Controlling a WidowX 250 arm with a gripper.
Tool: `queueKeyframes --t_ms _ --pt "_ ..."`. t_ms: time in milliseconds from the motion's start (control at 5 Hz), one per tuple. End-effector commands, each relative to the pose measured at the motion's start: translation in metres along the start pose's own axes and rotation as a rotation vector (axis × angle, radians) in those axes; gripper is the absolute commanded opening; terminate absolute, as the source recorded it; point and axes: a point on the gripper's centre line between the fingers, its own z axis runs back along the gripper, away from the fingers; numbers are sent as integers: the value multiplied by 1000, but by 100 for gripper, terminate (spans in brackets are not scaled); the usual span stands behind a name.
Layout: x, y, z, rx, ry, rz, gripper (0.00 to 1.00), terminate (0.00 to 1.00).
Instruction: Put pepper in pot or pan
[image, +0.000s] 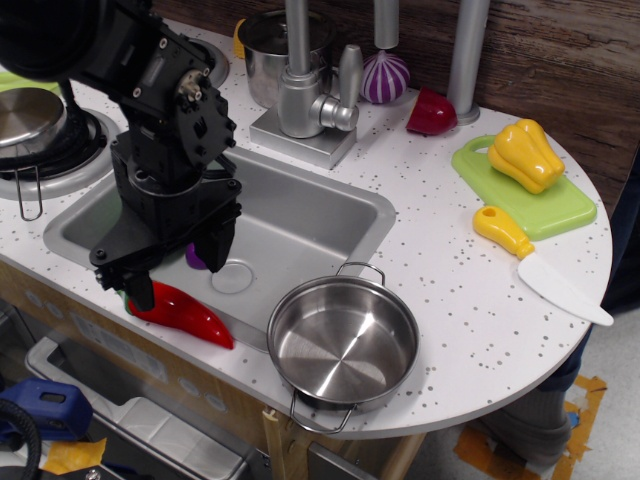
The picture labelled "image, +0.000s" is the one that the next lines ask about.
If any steel pan on burner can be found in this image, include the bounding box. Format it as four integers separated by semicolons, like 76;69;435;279
1;87;67;221

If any purple striped toy onion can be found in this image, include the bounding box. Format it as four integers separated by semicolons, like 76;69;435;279
360;50;410;104

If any yellow toy bell pepper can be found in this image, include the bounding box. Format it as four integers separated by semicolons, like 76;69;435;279
487;119;565;194

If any tall steel pot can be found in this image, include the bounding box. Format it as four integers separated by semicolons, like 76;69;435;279
240;10;337;108

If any toy stove burner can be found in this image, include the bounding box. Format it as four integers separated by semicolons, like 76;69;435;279
201;41;230;89
19;109;120;201

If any green toy plate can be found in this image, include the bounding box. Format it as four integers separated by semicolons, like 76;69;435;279
0;71;61;96

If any red toy chili pepper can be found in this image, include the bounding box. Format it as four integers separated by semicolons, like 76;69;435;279
118;281;235;350

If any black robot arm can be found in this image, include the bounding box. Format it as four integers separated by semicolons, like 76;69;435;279
1;1;242;311

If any green toy cutting board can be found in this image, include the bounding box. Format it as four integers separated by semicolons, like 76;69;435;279
451;135;597;241

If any yellow toy corn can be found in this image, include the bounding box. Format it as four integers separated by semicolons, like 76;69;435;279
233;18;246;60

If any steel pot with handles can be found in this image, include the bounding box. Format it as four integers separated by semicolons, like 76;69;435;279
266;263;420;435

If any dark red toy vegetable half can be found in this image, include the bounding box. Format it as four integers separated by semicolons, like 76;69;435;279
406;87;458;135

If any yellow handled toy knife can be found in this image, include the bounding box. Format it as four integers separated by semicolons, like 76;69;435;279
472;206;614;327

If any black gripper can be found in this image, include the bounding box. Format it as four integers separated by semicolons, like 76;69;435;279
89;128;242;311

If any purple toy eggplant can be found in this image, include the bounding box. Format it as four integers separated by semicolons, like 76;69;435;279
185;243;208;270

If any silver toy faucet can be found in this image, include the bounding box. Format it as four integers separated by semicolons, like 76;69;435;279
250;1;363;170

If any front toy stove burner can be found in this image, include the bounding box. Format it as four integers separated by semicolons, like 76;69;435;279
19;109;120;201

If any grey faucet spout pipe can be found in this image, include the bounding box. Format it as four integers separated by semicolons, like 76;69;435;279
373;0;399;50

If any grey toy sink basin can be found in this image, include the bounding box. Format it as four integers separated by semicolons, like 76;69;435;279
42;145;397;355

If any rear toy stove burner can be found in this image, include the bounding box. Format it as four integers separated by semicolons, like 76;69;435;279
201;41;230;89

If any grey vertical post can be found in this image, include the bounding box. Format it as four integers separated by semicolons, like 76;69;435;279
446;0;490;126

